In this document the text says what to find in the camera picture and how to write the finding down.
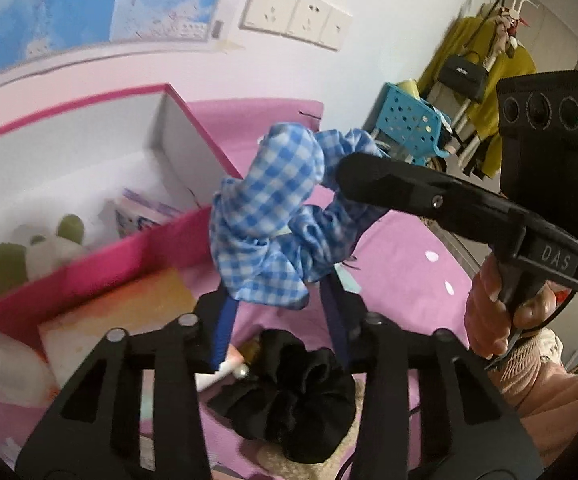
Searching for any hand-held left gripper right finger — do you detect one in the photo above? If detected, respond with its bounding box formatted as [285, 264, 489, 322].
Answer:
[319, 272, 545, 480]

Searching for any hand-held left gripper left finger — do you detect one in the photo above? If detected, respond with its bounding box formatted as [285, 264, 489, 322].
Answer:
[15, 287, 241, 480]

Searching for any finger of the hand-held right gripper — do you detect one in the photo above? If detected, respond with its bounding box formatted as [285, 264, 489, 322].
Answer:
[336, 152, 527, 248]

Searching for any black scrunchie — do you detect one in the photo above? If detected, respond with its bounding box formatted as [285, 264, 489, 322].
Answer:
[208, 329, 358, 464]

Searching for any pink cardboard box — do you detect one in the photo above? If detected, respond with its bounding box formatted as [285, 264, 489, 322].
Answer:
[0, 84, 246, 343]

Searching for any blue gingham scrunchie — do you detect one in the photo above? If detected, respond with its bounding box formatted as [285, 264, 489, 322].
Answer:
[209, 122, 396, 308]

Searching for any person's right forearm pink sleeve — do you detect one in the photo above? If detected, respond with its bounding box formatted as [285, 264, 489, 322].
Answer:
[489, 327, 578, 467]

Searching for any person's right hand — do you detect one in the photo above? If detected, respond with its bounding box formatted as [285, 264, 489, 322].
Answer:
[464, 250, 561, 361]

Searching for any light blue small packet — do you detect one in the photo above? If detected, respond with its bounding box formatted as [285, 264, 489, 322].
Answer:
[336, 265, 363, 294]

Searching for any blue perforated basket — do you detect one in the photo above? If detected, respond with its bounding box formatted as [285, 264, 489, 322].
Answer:
[372, 82, 453, 167]

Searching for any pink bed sheet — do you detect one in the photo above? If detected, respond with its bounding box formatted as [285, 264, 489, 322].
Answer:
[0, 100, 491, 480]

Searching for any pastel tissue pack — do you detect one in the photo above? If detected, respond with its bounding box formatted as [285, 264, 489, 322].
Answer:
[36, 267, 206, 397]

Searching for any yellow garment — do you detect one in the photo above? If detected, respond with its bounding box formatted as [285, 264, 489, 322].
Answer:
[416, 16, 538, 179]

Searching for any black handbag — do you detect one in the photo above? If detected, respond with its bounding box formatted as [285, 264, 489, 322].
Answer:
[436, 52, 490, 104]

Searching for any white wipes packet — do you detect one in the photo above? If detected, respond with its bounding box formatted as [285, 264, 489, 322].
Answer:
[115, 187, 186, 239]

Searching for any white coat rack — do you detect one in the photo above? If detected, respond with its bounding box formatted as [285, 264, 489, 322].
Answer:
[439, 0, 543, 161]

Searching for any green plush toy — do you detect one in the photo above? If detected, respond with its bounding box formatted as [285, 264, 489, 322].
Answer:
[0, 214, 88, 307]

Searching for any white wall socket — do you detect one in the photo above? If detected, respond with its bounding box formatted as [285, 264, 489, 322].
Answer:
[286, 0, 333, 44]
[319, 7, 354, 51]
[239, 0, 303, 37]

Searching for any wall map poster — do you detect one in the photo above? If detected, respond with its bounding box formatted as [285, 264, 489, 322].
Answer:
[0, 0, 236, 87]

